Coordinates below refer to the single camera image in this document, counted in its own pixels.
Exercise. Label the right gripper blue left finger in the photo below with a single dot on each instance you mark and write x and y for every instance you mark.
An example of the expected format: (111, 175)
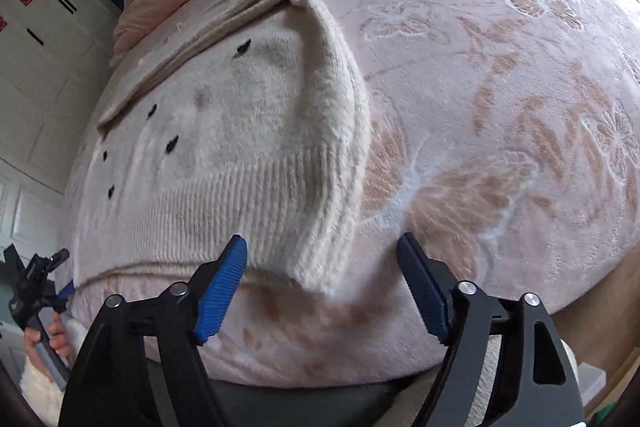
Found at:
(217, 285)

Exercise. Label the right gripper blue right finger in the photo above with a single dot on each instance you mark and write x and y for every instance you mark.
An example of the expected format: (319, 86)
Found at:
(419, 272)

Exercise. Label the cream sweater with black hearts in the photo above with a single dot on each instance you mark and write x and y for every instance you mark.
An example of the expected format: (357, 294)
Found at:
(249, 119)

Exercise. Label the person's left hand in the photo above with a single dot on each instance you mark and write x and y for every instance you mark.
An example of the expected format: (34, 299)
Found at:
(56, 338)

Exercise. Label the fluffy cream fleece jacket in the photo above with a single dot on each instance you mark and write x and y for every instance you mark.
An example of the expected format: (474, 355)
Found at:
(45, 398)

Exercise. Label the pink floral bed blanket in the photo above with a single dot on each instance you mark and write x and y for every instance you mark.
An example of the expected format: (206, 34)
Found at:
(504, 134)

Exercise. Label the white wardrobe doors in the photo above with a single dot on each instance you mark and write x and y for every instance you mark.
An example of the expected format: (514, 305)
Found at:
(54, 67)

